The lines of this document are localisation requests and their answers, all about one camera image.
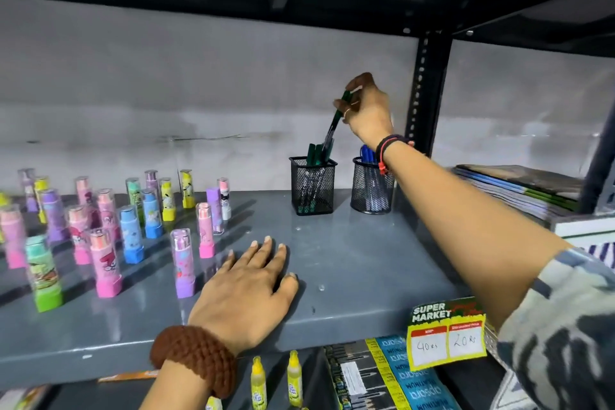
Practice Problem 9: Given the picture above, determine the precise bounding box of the camouflage sleeve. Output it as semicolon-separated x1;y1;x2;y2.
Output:
496;248;615;410

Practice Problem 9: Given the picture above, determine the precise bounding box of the black mesh pen holder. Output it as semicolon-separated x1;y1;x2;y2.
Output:
289;156;338;217
350;157;396;215

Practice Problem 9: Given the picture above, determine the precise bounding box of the person's left hand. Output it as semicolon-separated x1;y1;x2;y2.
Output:
187;236;299;356

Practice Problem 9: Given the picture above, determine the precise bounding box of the person's right hand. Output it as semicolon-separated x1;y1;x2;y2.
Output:
333;72;396;152

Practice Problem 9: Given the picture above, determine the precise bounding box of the white box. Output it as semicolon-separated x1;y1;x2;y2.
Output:
550;214;615;252

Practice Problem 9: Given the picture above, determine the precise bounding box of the black slotted rack post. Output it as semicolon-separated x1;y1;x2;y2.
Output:
405;31;453;157

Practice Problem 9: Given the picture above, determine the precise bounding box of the stack of notebooks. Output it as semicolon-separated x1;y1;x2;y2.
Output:
452;164;584;228

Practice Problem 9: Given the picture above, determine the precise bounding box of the blue and black pencil box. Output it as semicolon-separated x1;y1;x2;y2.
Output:
323;335;462;410

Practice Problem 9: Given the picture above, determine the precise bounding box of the yellow price tag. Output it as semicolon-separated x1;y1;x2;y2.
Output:
406;298;487;372

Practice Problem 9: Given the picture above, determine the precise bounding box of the person's left forearm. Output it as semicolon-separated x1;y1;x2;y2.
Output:
139;359;213;410

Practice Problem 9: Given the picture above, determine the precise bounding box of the bunch of blue pens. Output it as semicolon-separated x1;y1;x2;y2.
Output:
359;144;386;211

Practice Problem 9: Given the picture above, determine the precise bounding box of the orange pencil packet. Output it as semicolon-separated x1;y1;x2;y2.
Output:
97;369;159;383

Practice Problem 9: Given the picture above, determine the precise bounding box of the person's right forearm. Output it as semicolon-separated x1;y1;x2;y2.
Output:
382;141;573;331

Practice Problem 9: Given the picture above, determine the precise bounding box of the red and black thread bracelet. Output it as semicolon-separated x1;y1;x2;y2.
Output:
375;134;415;176

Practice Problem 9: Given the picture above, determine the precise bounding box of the grey metal shelf board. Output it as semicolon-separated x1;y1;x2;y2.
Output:
0;188;487;378

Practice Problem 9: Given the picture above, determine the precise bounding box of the bunch of green pens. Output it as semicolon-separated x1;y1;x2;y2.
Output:
298;143;335;213

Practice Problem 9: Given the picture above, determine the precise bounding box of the green pen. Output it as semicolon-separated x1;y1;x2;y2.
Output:
323;90;353;161

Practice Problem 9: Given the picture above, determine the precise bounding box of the group of colourful stick erasers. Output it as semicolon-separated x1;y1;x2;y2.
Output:
0;168;232;313

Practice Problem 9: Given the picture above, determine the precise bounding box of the brown knitted scrunchie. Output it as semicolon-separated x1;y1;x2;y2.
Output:
149;325;237;400

